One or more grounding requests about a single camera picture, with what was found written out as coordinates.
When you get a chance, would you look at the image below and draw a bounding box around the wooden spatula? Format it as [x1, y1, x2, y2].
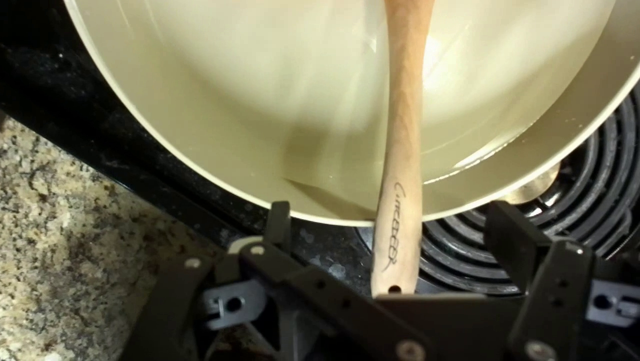
[369, 0, 436, 298]

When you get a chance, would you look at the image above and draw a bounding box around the white frying pan wooden handle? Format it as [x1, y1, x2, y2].
[63, 0, 640, 230]

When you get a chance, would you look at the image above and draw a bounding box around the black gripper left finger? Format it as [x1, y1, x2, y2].
[119, 200, 428, 361]

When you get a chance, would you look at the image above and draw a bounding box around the black electric stove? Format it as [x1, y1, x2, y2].
[0, 0, 640, 361]

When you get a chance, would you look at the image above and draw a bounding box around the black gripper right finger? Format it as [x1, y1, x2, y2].
[482, 200, 640, 361]

